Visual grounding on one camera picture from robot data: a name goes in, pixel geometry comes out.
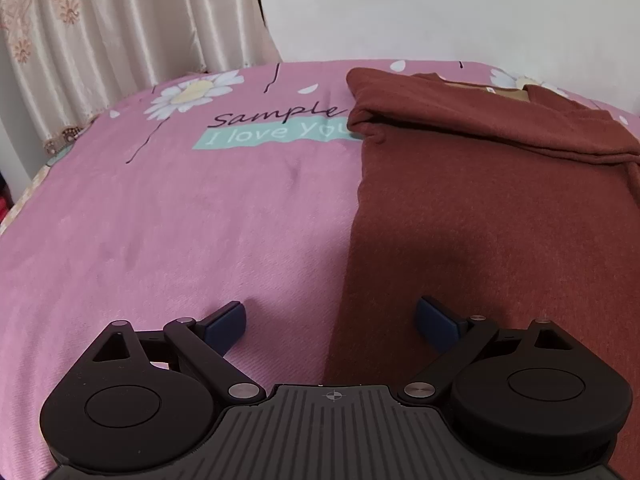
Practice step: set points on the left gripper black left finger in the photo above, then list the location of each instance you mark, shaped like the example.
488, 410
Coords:
139, 400

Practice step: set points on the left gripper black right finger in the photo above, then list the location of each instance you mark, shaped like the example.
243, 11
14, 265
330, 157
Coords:
534, 401

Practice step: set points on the dark red knit sweater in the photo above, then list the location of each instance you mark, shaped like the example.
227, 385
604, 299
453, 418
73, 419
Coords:
511, 205

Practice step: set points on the pink floral bed sheet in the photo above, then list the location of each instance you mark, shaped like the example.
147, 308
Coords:
204, 189

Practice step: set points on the cream floral satin curtain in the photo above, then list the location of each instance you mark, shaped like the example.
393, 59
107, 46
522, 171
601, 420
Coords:
73, 59

